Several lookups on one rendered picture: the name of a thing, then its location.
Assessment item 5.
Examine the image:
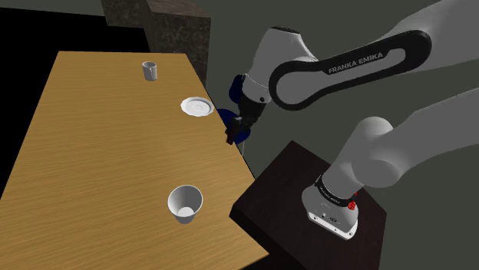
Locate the dark robot stand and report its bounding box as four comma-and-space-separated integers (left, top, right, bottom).
229, 140, 388, 270

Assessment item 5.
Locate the wooden table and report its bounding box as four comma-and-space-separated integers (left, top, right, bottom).
0, 51, 270, 270

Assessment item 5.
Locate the white round plate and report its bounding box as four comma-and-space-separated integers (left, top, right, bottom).
180, 97, 216, 117

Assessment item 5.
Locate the blue chair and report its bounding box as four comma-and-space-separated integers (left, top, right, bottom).
216, 74, 253, 155

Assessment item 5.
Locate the white tapered cup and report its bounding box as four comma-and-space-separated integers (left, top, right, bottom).
167, 184, 204, 226

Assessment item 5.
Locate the dark marbled cabinet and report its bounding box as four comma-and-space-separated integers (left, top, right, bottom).
101, 0, 213, 87

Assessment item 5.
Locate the white mug with handle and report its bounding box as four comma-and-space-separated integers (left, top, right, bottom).
141, 61, 158, 82

